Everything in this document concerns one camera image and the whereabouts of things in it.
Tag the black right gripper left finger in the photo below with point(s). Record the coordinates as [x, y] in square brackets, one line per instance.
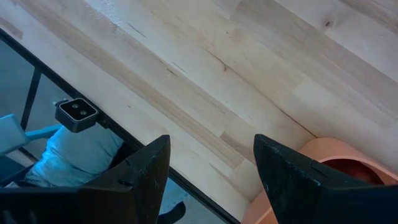
[124, 193]

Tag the terracotta orange tray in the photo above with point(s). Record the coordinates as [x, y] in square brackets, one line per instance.
[326, 149]

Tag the blue chair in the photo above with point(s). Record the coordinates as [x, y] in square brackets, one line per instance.
[12, 133]

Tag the black table-level camera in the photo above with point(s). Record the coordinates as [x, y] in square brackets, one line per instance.
[76, 113]

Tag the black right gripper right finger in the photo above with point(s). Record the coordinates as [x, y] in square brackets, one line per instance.
[311, 199]

